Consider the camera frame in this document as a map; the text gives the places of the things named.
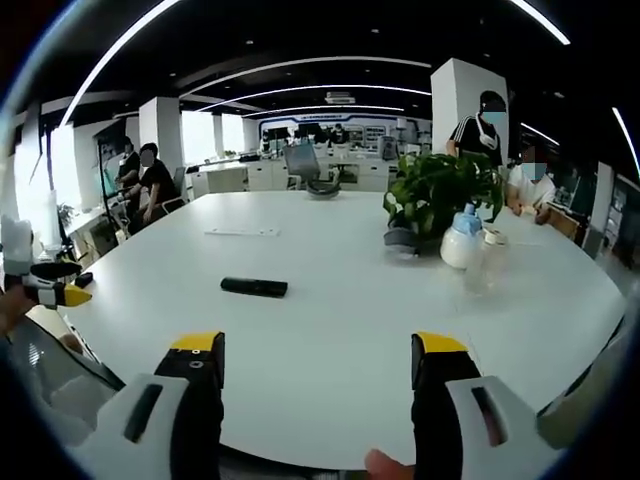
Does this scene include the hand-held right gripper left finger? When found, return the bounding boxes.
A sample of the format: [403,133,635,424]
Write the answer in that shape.
[64,329,226,480]

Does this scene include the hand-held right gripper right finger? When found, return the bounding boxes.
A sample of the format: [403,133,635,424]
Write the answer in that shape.
[409,329,569,480]

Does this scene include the black remote control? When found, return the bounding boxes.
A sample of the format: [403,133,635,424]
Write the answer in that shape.
[219,275,290,300]

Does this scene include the person's right hand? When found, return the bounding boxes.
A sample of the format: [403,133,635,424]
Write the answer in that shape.
[364,448,417,480]

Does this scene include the white office chair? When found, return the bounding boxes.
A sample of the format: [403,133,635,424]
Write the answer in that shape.
[160,166,190,214]

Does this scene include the clear plastic bottle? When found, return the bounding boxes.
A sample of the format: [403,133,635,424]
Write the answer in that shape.
[463,227,510,297]

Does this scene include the white bottle with blue cap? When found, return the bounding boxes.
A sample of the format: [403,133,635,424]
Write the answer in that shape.
[438,202,485,271]

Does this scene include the white flat strip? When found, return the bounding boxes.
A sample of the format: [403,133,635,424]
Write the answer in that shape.
[204,227,282,238]

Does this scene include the grey plant pot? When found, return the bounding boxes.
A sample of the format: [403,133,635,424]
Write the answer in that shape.
[382,225,424,255]

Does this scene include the white low cabinets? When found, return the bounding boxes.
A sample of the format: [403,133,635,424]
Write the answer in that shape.
[189,158,396,195]

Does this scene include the green potted plant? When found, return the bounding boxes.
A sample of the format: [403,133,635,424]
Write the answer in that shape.
[382,151,507,244]

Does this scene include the grey mesh office chair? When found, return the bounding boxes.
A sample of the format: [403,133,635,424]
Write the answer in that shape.
[281,142,342,191]

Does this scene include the black curved headset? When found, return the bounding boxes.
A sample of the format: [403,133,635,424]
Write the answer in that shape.
[304,178,344,201]

